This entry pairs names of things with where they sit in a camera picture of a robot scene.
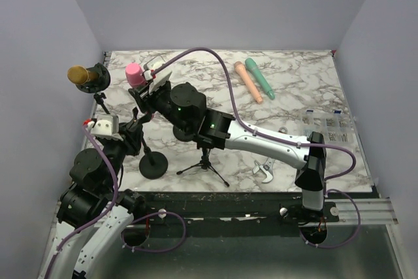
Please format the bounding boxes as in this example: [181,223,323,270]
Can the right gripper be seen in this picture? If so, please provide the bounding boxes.
[128,80,190,136]

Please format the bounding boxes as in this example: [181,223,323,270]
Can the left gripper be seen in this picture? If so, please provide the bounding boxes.
[103,123,144,191]

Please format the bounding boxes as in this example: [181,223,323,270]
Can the pink microphone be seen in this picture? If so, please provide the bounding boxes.
[125,63,146,88]

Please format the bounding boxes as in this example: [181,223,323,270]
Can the black round-base pink-mic stand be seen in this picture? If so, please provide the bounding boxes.
[130,107,169,180]

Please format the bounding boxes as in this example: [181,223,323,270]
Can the black round-base clip stand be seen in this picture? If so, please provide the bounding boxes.
[172,125,194,142]

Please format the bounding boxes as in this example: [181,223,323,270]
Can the black tripod shock-mount stand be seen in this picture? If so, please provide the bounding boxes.
[176,148,230,188]

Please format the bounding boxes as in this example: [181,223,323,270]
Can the beige microphone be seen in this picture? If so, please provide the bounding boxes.
[234,61,263,104]

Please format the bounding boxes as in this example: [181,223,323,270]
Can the mint green microphone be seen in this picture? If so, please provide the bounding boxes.
[245,57,275,100]

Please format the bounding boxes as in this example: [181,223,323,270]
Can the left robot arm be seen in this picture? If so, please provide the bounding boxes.
[39,115,145,278]

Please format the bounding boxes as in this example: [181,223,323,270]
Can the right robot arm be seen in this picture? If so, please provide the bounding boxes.
[128,82,327,222]

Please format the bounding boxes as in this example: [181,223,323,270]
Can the black gold-mic stand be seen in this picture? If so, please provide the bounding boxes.
[76,63,111,114]

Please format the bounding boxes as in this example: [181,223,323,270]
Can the gold microphone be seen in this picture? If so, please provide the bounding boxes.
[67,65,99,85]

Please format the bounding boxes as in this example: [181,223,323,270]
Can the clear plastic screw box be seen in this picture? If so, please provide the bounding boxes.
[298,110,354,144]

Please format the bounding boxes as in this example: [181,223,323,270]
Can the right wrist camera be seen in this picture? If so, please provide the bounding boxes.
[143,56,172,95]

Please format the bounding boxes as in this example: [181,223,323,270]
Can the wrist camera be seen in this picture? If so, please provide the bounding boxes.
[83,114,122,140]
[143,56,172,95]

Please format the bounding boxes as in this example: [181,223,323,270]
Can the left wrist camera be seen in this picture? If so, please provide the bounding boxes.
[83,114,122,140]

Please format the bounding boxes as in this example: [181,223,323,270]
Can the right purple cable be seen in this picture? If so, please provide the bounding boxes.
[150,47,357,182]

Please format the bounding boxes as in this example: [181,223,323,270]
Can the purple cable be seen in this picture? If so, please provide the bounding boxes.
[150,47,357,182]
[42,125,118,279]

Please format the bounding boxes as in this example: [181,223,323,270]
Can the black front mounting rail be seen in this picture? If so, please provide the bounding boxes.
[133,191,339,224]

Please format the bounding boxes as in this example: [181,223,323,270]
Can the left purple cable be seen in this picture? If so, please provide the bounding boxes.
[42,125,118,279]

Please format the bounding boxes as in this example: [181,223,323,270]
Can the red-handled adjustable wrench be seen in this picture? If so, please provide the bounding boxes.
[252,157,276,184]

